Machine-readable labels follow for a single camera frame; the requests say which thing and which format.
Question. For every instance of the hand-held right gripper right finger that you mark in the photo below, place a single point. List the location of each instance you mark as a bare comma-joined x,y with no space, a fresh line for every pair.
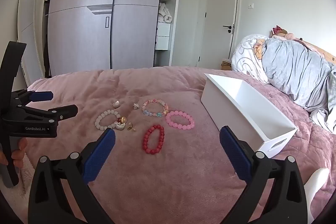
235,158

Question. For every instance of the pearly white shell earring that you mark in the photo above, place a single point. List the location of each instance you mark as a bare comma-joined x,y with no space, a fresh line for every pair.
120,127

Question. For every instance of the grey sliding-door wardrobe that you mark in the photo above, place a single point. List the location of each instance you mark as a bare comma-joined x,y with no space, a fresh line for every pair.
78,37

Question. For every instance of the plush toy with red bow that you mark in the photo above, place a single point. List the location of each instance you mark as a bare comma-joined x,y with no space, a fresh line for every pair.
282,33

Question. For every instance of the gold and red earring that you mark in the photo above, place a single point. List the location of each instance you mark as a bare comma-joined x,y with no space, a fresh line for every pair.
122,119

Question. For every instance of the small silver earring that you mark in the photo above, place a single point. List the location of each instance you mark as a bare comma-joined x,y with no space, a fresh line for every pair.
135,106

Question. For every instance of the silver teardrop earring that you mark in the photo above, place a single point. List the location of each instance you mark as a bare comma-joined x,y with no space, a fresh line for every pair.
116,104

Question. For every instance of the white fluffy cloth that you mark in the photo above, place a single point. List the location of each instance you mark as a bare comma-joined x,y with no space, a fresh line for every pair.
26,176

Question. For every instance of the wooden headboard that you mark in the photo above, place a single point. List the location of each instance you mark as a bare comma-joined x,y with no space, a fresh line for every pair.
320,52

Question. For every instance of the pink fleece blanket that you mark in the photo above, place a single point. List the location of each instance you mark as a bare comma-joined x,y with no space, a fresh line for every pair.
170,187

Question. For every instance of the white plastic storage box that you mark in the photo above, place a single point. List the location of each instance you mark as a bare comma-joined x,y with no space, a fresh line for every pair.
231,108

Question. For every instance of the person's left hand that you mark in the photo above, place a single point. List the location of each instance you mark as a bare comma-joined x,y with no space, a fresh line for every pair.
21,150

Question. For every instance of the white wardrobe drawer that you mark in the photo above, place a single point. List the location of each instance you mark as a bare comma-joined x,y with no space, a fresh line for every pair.
162,43
163,29

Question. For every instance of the rolled white towels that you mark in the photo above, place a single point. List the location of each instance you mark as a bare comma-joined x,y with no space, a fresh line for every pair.
165,14

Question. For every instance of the white patterned pillow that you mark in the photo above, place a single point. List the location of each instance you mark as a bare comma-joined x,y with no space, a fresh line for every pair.
246,61

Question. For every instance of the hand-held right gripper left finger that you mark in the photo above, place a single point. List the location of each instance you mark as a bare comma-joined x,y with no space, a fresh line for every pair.
101,158

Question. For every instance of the white room door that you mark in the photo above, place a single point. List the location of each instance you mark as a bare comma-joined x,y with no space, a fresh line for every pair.
218,43

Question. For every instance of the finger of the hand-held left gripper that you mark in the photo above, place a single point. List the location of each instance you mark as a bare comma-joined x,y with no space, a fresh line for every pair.
63,111
42,96

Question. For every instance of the grey duvet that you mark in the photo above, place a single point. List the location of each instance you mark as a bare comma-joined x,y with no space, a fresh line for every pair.
294,69

